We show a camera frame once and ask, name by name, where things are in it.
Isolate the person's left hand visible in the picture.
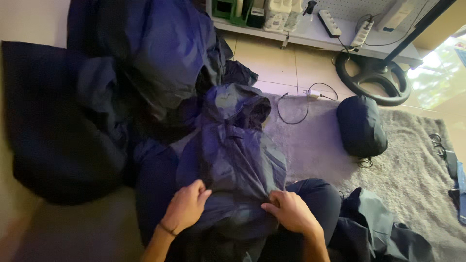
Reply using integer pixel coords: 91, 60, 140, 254
161, 179, 213, 236

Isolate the person's right hand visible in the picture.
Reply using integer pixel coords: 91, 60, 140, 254
261, 190, 324, 236

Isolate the navy blue raincoat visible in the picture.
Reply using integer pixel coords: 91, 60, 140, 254
174, 83, 289, 255

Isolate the dark crumpled garment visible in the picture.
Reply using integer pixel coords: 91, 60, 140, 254
327, 187, 436, 262

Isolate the packed navy fabric pouch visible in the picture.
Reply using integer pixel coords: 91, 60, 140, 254
336, 95, 389, 159

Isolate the grey shaggy rug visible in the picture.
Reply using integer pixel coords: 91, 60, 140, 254
261, 93, 466, 262

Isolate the large dark fabric bag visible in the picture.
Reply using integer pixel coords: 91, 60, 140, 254
1, 40, 137, 205

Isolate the heap of navy raincoats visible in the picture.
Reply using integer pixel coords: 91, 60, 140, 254
67, 0, 260, 146

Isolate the black stand with round base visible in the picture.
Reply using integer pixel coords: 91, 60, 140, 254
335, 0, 458, 107

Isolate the dark flat phone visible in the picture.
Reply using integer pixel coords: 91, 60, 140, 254
444, 149, 459, 179

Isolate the blue fabric item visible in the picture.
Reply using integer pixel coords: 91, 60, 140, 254
448, 161, 466, 227

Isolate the white shelf unit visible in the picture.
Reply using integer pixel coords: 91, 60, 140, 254
205, 0, 442, 67

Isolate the black and white power strip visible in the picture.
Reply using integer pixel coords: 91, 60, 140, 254
317, 9, 342, 39

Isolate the white plastic jug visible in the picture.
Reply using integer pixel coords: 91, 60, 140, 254
263, 0, 292, 32
284, 0, 304, 33

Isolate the black box with label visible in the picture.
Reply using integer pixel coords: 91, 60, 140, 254
246, 7, 266, 29

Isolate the green plastic container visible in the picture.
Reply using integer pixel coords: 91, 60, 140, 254
211, 0, 252, 27

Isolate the white flat device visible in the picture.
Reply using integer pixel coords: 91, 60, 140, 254
376, 0, 416, 32

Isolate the thin dark wrist bracelet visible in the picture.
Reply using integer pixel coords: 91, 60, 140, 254
159, 221, 178, 237

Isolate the white charger with black cable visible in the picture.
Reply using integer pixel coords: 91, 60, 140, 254
277, 82, 339, 126

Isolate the black coiled cable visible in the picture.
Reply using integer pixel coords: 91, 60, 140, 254
428, 133, 447, 159

